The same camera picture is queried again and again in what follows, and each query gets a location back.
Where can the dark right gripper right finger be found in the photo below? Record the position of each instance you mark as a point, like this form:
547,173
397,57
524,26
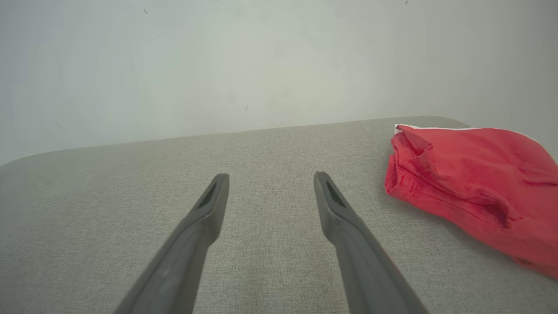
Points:
362,261

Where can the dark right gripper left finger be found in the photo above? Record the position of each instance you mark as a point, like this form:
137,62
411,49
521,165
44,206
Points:
183,257

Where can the red shorts white stripe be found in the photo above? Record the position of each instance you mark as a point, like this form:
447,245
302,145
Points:
479,183

